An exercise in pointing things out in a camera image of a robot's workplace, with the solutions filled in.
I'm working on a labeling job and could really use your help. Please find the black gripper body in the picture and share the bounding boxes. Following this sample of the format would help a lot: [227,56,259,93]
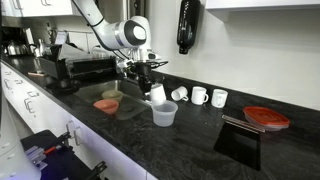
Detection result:
[129,61,167,94]

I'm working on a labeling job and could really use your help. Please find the white ceramic mug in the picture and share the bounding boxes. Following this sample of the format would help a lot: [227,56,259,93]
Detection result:
[150,84,166,105]

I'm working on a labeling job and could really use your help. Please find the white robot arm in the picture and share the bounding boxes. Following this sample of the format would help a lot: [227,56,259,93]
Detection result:
[72,0,166,94]

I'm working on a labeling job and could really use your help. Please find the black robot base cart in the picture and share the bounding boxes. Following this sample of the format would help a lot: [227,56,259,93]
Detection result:
[21,130,107,180]

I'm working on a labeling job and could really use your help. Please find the stainless steel sink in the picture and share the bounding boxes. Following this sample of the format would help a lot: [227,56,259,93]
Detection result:
[75,80,150,120]

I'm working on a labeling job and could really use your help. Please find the beige bowl in sink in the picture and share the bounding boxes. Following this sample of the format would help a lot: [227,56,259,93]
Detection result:
[102,90,123,102]

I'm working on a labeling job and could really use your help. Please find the translucent plastic cup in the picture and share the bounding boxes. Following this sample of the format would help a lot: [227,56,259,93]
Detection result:
[151,101,178,127]

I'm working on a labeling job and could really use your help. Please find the tipped white mug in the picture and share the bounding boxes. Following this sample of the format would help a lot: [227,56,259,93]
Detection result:
[171,86,189,101]

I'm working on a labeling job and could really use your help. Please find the salmon pink bowl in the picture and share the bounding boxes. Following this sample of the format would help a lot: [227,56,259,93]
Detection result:
[94,99,119,115]

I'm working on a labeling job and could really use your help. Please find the middle white mug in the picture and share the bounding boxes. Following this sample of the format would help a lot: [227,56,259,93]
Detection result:
[191,86,209,105]

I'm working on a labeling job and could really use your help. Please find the black dish rack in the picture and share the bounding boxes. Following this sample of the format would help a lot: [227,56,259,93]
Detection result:
[39,44,116,80]

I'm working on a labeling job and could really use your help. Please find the right white mug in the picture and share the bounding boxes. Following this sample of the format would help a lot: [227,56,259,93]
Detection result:
[211,89,228,108]

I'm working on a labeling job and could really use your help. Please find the wooden chopsticks pair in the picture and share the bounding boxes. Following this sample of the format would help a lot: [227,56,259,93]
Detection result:
[222,115,265,133]

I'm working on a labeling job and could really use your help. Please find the white lower cabinets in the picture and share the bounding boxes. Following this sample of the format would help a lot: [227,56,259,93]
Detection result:
[1,62,158,180]

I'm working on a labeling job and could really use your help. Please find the black tablet on counter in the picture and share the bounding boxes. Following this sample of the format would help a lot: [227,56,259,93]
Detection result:
[214,123,261,171]

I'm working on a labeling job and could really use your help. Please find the red lidded plastic container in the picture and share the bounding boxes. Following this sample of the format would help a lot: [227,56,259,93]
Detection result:
[243,106,290,131]

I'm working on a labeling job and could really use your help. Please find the white upper cabinet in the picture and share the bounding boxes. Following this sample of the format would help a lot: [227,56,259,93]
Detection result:
[1,0,80,17]

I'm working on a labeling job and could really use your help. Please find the black bottle on wall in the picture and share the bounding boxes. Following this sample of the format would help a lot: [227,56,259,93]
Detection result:
[177,0,201,55]

